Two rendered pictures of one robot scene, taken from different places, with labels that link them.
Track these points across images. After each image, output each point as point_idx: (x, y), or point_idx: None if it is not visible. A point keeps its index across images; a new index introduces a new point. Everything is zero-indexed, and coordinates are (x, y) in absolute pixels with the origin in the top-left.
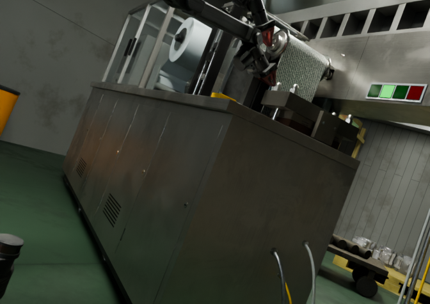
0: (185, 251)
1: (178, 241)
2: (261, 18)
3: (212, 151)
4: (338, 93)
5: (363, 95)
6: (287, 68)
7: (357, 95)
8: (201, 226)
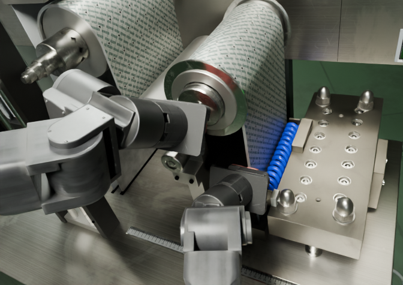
0: None
1: None
2: (175, 138)
3: None
4: (312, 50)
5: (384, 54)
6: (256, 126)
7: (367, 53)
8: None
